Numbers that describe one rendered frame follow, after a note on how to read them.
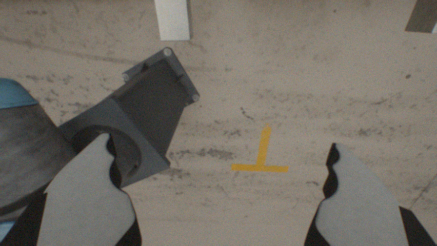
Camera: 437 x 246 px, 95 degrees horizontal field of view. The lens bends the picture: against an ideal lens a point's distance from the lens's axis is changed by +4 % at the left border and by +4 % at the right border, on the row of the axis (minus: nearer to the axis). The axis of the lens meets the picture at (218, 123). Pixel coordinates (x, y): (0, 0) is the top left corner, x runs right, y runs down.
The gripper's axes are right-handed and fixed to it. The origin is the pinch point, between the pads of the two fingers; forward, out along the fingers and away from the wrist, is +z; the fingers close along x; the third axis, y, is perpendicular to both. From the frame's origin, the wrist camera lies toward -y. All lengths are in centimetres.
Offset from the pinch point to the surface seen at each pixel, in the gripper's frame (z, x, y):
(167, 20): 10.3, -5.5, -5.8
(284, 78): 94, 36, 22
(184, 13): 10.3, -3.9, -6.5
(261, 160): 94, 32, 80
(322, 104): 94, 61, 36
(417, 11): 11.0, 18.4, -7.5
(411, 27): 10.9, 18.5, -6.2
